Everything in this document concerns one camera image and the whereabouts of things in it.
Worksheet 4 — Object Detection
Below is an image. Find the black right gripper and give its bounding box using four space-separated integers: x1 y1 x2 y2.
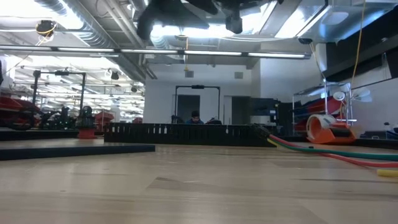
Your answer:
214 0 284 35

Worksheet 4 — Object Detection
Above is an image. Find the short yellow hanging cord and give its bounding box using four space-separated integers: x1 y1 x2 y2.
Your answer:
183 36 190 73

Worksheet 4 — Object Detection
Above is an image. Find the black slotted cable duct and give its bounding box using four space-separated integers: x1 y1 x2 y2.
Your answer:
104 122 278 148

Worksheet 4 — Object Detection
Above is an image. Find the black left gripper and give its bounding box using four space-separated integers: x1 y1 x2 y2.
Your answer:
136 0 218 40

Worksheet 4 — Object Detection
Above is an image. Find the red base block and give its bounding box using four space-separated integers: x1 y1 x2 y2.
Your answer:
77 128 98 140

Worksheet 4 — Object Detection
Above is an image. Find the person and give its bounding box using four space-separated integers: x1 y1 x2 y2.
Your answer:
185 110 205 125

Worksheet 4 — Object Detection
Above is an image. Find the black hanging cord reel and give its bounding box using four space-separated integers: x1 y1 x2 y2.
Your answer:
35 19 58 39

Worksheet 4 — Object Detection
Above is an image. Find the black duct cover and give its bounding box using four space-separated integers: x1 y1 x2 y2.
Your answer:
0 138 156 162

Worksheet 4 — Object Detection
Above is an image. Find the black station gantry frame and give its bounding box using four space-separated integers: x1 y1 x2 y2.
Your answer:
32 70 87 125
174 84 221 125

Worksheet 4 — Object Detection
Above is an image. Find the white desk fan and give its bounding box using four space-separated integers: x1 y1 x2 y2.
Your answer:
332 82 373 103

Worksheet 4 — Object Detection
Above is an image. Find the black cabinet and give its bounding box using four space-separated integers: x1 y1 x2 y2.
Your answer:
250 98 293 127

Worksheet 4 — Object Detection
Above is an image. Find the long ceiling light bar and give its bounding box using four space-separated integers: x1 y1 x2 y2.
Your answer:
0 45 312 60

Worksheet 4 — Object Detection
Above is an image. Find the green cable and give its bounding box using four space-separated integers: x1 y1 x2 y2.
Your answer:
275 141 398 162

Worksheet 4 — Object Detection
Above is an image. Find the orange tape dispenser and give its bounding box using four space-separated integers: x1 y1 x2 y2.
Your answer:
306 113 358 145

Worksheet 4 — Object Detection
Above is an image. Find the long yellow hanging cord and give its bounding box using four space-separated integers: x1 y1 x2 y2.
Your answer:
350 0 367 90

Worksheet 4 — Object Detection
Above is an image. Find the metal shelf rack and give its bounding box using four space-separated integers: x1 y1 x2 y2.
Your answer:
292 81 358 133

